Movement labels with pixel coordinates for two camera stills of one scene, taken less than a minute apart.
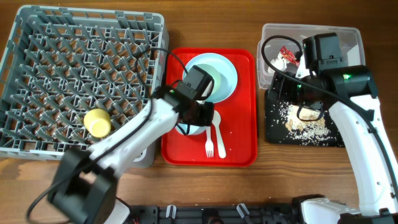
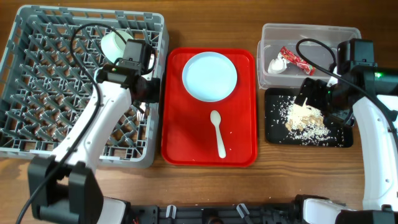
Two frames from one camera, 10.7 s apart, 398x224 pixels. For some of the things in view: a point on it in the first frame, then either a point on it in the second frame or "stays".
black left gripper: (206, 121) → (154, 96)
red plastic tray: (232, 140) stays
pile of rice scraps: (308, 126) stays
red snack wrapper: (288, 55) stays
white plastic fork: (209, 144) → (140, 116)
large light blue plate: (221, 69) stays
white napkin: (280, 63) stays
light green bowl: (194, 130) → (113, 44)
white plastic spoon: (216, 120) stays
